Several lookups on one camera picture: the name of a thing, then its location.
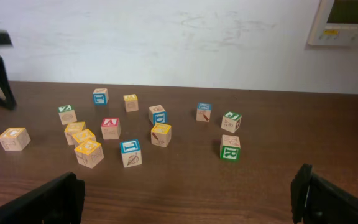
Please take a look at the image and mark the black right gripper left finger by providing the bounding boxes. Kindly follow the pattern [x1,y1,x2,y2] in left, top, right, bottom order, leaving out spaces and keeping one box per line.
[0,172,85,224]

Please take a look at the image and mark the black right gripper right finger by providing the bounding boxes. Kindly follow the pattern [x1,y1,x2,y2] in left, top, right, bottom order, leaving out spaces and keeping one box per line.
[290,164,358,224]

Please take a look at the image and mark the yellow C wooden block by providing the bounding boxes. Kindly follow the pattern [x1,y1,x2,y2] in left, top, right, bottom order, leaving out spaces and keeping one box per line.
[0,128,30,151]

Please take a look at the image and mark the yellow block cluster front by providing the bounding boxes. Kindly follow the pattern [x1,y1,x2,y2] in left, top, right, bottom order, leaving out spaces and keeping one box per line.
[75,140,104,169]

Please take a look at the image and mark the yellow block cluster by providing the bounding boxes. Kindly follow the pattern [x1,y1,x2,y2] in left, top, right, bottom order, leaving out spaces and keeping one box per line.
[75,140,104,169]
[64,121,86,146]
[72,129,96,147]

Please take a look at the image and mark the yellow block cluster middle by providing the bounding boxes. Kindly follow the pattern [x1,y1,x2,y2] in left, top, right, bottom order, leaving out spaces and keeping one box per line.
[72,129,96,147]

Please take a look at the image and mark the yellow block cluster back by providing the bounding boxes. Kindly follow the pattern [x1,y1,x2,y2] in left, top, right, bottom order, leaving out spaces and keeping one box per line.
[64,121,86,146]

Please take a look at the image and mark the green Z wooden block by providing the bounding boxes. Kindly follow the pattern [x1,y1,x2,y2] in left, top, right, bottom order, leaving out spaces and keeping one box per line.
[58,105,77,125]

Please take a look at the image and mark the blue I leaf block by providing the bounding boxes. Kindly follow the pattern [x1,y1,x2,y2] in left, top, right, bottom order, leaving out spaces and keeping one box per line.
[120,139,142,167]

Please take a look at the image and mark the red A wooden block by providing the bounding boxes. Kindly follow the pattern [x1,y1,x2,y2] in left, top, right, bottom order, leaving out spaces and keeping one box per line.
[101,118,121,140]

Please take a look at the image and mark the green R block right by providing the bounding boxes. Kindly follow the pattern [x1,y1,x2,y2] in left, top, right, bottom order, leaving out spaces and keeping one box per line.
[219,134,241,161]

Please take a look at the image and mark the blue-sided wooden block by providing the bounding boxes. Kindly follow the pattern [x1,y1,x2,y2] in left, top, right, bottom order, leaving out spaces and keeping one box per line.
[93,88,109,105]

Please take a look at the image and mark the green J wooden block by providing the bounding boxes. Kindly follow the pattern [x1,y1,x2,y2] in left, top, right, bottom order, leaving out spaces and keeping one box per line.
[221,111,242,133]

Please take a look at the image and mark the yellow block with pencil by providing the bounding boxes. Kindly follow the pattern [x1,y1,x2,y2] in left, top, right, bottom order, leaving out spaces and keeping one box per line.
[150,123,172,147]

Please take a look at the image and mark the yellow top block far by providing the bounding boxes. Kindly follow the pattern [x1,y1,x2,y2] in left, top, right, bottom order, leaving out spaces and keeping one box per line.
[123,94,139,113]

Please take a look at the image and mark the blue D wooden block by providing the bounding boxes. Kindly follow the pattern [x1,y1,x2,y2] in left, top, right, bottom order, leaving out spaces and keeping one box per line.
[149,105,167,125]

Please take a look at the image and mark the blue X wooden block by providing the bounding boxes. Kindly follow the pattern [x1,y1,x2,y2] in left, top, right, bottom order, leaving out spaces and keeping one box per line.
[196,103,212,122]

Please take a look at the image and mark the white wall thermostat panel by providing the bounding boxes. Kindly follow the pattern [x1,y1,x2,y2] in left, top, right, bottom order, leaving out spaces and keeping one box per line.
[307,0,358,47]

